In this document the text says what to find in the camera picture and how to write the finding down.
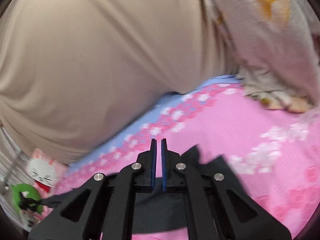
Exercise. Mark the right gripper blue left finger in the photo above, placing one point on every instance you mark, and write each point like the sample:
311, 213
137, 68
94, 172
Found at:
153, 150

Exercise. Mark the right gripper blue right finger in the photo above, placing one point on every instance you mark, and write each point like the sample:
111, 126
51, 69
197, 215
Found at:
164, 163

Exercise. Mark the dark grey pants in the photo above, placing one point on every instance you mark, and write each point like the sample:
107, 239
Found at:
203, 197

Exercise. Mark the white bunny pink pillow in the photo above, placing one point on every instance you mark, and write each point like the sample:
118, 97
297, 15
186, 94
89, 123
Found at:
45, 171

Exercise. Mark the pink rose bed sheet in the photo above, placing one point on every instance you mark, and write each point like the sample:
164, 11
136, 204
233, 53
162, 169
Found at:
274, 153

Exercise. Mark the beige headboard cover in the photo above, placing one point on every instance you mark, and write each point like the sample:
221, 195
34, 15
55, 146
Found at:
76, 72

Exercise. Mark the pale floral blanket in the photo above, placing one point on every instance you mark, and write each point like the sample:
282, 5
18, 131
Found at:
272, 42

